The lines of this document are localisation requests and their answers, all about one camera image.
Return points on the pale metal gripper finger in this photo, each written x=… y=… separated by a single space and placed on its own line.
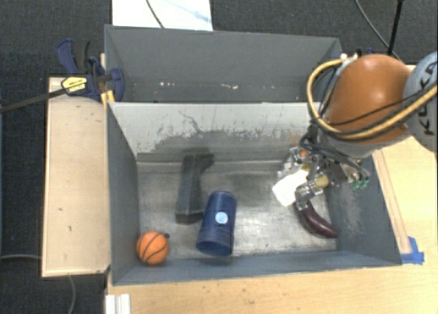
x=292 y=160
x=306 y=194

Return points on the purple toy eggplant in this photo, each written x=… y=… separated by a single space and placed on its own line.
x=318 y=225

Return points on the blue plastic cup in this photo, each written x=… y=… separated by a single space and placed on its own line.
x=219 y=223

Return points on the dark green flat block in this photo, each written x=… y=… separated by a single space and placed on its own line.
x=190 y=189

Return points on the grey metal bin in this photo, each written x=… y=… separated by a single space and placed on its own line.
x=219 y=66

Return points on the orange toy basketball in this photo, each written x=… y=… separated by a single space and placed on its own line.
x=152 y=247

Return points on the pale wood flat board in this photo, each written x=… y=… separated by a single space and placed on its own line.
x=75 y=176

